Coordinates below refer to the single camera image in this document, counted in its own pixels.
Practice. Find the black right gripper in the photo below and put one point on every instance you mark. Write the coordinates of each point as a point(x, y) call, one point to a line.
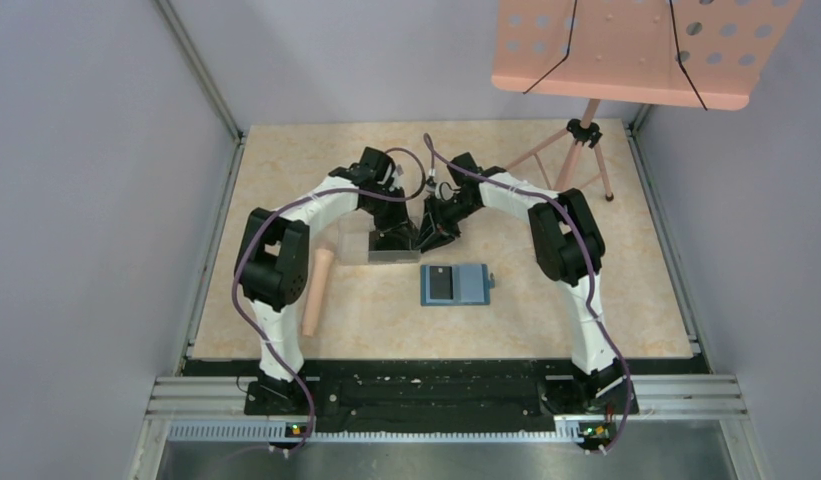
point(444, 233)

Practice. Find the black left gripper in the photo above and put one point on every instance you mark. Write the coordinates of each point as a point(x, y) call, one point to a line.
point(398, 224)

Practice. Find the clear acrylic card box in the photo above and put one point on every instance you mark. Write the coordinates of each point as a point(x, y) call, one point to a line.
point(361, 244)

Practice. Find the blue leather card holder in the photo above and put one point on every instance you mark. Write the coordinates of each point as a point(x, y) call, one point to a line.
point(472, 284)

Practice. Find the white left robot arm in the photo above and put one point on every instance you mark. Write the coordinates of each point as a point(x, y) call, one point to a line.
point(273, 265)

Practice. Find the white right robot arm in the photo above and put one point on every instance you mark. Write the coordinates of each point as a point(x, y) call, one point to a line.
point(568, 248)

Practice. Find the black credit cards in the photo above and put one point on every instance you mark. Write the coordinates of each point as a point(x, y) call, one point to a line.
point(391, 247)

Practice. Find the pink music stand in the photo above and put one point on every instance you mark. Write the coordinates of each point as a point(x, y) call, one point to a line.
point(706, 54)

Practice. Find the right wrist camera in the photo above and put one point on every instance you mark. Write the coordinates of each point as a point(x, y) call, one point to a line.
point(441, 190)

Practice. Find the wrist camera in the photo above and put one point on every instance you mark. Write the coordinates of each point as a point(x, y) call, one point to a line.
point(395, 179)
point(441, 190)

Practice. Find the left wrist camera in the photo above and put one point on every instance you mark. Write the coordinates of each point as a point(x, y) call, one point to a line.
point(395, 179)

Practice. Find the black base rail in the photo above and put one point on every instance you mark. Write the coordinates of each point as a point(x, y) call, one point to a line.
point(443, 396)

